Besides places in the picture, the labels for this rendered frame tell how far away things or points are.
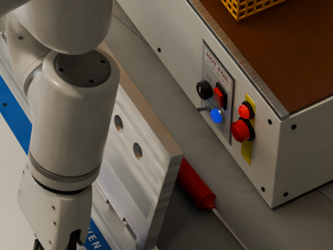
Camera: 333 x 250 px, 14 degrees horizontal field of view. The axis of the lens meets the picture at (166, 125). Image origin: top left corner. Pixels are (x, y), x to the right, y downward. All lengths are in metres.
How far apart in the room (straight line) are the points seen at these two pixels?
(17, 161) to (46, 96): 0.36
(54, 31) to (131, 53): 0.60
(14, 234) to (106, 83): 0.36
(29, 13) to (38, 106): 0.15
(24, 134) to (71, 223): 0.29
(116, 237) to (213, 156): 0.19
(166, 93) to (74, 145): 0.43
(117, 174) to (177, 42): 0.23
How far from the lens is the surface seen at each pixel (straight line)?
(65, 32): 1.30
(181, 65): 1.80
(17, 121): 1.79
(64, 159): 1.45
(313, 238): 1.71
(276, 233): 1.70
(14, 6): 1.04
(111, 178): 1.66
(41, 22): 1.30
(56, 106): 1.40
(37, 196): 1.54
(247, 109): 1.63
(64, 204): 1.50
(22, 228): 1.69
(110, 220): 1.69
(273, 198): 1.70
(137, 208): 1.61
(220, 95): 1.68
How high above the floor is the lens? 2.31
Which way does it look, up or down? 52 degrees down
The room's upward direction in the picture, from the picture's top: straight up
